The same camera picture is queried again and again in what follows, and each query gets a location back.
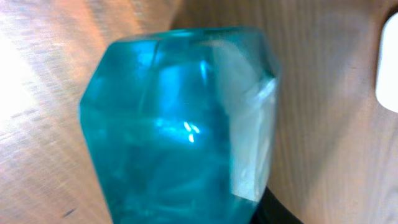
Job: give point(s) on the white barcode scanner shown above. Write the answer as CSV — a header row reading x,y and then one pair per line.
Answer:
x,y
386,80

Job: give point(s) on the blue liquid bottle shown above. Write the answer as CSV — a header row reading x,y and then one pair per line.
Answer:
x,y
180,125

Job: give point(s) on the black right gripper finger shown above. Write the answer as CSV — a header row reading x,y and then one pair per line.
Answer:
x,y
271,211

